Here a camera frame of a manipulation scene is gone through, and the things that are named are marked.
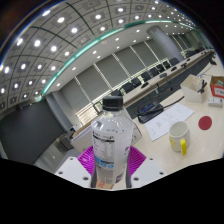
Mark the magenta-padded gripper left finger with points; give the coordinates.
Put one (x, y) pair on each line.
(71, 170)

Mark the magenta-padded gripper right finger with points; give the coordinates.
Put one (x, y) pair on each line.
(148, 170)

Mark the clear plastic water bottle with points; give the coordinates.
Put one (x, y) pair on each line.
(111, 140)

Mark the grey old monitor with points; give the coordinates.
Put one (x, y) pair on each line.
(66, 141)

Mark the white printed paper sheet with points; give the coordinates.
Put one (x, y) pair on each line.
(166, 121)

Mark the black desk phone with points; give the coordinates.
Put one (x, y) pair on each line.
(150, 113)

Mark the flat round red coaster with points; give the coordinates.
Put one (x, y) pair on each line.
(205, 123)

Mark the row of black office chairs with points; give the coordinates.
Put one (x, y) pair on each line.
(146, 76)

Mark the white remote control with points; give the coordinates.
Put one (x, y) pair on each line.
(215, 101)

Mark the long curved conference desk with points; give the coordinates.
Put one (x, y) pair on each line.
(173, 75)

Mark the black tool in organizer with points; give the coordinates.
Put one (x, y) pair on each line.
(201, 87)

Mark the open cardboard box red side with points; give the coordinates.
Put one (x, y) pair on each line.
(218, 90)

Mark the ceiling lights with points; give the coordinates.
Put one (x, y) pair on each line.
(61, 20)

